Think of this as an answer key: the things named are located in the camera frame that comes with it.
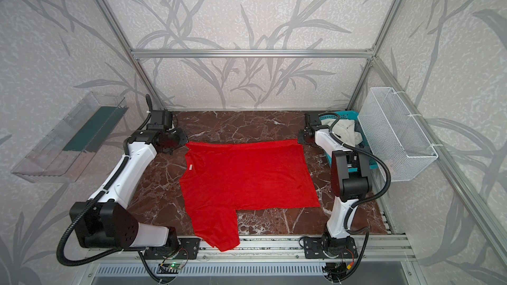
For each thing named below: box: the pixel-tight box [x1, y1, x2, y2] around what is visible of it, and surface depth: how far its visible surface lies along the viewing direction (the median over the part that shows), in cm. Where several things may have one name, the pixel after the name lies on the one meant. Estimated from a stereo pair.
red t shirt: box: [179, 139, 321, 251], surface depth 91 cm
